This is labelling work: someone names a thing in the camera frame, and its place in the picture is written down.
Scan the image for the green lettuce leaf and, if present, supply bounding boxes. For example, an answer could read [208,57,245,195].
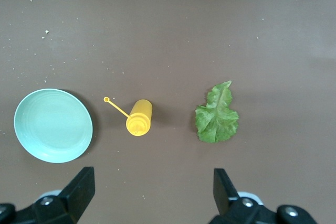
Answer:
[194,80,240,144]

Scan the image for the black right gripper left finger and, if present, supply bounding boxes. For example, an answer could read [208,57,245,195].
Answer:
[0,166,96,224]

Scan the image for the pale green plate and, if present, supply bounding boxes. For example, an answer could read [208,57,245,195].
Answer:
[13,88,94,164]

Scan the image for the yellow mustard squeeze bottle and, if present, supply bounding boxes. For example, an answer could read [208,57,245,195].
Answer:
[103,97,153,137]

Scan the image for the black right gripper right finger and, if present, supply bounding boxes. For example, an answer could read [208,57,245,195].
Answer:
[211,168,316,224]

